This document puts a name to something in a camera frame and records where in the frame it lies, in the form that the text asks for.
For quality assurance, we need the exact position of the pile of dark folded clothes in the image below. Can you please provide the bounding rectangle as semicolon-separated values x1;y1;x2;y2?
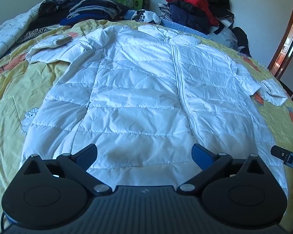
60;0;129;27

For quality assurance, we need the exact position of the black lace cloth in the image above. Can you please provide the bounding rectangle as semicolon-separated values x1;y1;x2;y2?
38;0;75;19

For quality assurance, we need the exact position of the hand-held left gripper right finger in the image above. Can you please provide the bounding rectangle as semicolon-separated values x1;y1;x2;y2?
177;143;267;196

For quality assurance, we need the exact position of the navy padded jacket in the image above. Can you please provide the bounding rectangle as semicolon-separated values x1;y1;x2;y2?
170;3;212;31

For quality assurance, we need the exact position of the clear plastic bag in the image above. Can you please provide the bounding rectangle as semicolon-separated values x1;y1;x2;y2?
124;9;161;25

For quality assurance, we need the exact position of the white down jacket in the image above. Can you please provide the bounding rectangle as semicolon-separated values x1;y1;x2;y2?
20;25;289;196

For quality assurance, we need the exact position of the houndstooth cloth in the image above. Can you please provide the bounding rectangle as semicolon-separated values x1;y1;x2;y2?
158;2;173;21

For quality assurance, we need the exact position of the white printed quilt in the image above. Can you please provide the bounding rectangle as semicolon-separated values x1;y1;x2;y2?
0;4;43;66

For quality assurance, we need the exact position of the blue knitted cloth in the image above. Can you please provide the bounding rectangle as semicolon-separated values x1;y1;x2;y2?
159;18;212;39

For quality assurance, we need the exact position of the green plastic case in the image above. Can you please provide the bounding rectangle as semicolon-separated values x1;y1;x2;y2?
131;0;150;11

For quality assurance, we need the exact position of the zebra striped cloth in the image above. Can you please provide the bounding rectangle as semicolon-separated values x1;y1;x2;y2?
13;24;61;48

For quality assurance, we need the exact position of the yellow cartoon print quilt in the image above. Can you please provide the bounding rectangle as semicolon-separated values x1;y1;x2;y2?
0;19;293;234

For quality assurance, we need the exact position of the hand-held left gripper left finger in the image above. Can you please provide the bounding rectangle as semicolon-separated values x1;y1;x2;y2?
23;143;113;196

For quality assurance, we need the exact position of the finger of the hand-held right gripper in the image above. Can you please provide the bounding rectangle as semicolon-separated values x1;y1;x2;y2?
270;145;288;163

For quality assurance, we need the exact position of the wooden door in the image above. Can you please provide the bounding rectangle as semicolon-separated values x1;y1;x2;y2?
267;6;293;99

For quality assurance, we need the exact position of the grey plastic bag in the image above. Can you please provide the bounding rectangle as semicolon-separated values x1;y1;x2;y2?
216;26;241;53

